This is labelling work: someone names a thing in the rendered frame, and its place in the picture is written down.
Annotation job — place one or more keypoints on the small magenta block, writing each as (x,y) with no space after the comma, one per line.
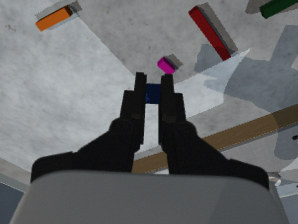
(166,66)

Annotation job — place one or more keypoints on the dark red rod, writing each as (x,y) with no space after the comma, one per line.
(209,33)

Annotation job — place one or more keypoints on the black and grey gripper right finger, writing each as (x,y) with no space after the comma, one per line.
(187,153)

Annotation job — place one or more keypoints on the orange rod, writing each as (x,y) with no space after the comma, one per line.
(54,18)

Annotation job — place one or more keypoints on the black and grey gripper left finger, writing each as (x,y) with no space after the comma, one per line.
(112,151)

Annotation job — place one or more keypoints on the small blue block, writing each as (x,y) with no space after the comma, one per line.
(152,93)

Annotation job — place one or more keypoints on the green rod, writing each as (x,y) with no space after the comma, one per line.
(271,8)

